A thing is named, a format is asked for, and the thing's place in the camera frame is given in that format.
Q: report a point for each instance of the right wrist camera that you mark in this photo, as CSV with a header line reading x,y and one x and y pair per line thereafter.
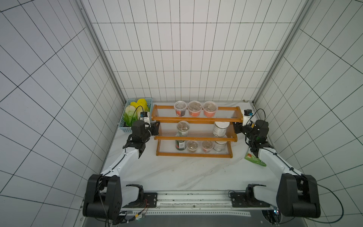
x,y
247,116

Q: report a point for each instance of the white can bottom shelf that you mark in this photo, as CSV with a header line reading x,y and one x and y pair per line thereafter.
x,y
219,145

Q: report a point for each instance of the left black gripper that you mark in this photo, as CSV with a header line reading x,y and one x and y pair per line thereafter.
x,y
153,126

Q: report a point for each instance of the blue plastic basket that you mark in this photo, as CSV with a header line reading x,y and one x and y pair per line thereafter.
x,y
122,125

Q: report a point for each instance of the seed jar red label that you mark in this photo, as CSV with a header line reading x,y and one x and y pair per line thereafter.
x,y
210,108
194,108

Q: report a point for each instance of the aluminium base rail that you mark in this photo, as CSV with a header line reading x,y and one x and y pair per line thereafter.
x,y
195,203

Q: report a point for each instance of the seed jar dark label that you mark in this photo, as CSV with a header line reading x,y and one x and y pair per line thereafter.
x,y
180,108

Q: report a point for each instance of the green napa cabbage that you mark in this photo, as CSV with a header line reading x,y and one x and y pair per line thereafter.
x,y
128,116

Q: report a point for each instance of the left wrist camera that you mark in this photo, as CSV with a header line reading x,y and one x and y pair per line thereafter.
x,y
145,116

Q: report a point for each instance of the small jar yellow label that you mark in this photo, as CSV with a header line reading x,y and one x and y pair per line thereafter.
x,y
192,146

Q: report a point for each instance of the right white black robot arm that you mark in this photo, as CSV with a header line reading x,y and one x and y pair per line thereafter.
x,y
297,194

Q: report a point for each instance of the dark green bottle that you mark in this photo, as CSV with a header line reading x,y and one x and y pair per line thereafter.
x,y
180,144

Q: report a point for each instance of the green snack packet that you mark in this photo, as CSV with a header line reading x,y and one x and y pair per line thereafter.
x,y
253,159

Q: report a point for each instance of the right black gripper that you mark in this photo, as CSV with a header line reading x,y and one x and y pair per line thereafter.
x,y
242,128

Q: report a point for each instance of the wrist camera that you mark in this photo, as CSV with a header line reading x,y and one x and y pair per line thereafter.
x,y
247,116
145,116

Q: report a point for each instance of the large white-lid can middle shelf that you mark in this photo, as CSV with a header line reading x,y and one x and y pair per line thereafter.
x,y
220,128

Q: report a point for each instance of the small jar pink label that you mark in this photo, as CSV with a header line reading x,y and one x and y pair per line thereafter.
x,y
207,146

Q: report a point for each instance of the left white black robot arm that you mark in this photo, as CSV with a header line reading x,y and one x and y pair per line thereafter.
x,y
113,176

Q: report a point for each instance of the wooden three-tier shelf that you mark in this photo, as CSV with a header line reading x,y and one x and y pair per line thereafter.
x,y
201,129

